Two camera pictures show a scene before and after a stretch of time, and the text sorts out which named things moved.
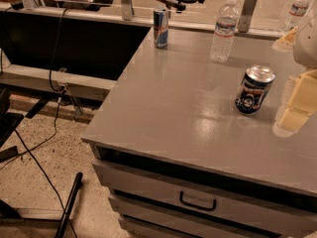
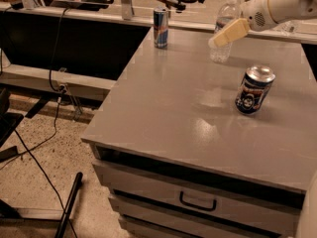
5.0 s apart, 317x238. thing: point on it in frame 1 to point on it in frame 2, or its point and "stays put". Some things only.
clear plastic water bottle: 226,26 stays put
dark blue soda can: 254,89 stays put
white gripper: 307,42 to 256,14
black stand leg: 61,226 stays put
